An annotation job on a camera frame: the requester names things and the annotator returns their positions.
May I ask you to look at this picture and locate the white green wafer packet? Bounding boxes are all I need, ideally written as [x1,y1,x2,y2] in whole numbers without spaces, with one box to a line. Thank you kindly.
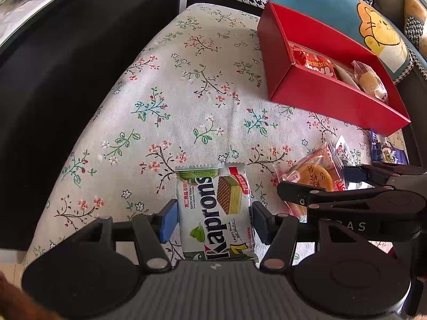
[175,163,259,262]

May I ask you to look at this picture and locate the small red white candy packet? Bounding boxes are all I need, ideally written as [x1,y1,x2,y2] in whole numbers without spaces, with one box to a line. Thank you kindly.
[292,45,307,65]

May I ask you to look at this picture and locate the large orange houndstooth cushion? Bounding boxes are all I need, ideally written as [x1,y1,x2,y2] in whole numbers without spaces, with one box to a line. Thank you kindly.
[402,0,427,45]

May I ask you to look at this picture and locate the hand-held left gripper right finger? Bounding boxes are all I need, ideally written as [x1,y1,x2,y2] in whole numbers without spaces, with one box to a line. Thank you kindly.
[252,201,364,272]

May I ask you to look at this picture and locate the small blue snack packet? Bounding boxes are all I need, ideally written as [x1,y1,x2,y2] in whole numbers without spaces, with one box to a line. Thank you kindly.
[370,128,397,164]

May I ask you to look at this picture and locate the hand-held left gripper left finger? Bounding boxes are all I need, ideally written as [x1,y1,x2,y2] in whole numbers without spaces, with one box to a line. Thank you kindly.
[72,199,178,273]

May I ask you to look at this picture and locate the round white pastry packet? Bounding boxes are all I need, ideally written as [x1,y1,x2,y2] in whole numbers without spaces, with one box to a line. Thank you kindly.
[351,60,389,102]

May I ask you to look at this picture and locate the black glass table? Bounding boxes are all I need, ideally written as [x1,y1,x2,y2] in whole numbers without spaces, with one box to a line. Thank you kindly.
[0,0,191,250]

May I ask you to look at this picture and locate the floral tablecloth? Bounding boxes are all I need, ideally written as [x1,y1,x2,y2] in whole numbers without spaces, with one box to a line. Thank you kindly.
[23,3,411,267]

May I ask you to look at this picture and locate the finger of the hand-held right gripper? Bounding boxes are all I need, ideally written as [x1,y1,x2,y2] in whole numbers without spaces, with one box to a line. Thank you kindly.
[343,164,427,189]
[276,180,334,210]

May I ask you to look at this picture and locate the white spicy strip packet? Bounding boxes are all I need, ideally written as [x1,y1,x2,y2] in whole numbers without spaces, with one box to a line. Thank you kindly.
[334,63,362,90]

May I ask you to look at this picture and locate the red cardboard box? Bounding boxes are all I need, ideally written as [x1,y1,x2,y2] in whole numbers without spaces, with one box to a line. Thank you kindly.
[257,2,411,137]

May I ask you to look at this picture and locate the round orange cake packet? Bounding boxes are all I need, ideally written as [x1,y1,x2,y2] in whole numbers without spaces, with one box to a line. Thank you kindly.
[273,140,356,217]

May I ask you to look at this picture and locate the red snack packet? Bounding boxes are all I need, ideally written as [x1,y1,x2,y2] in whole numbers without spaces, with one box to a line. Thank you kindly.
[304,55,336,80]

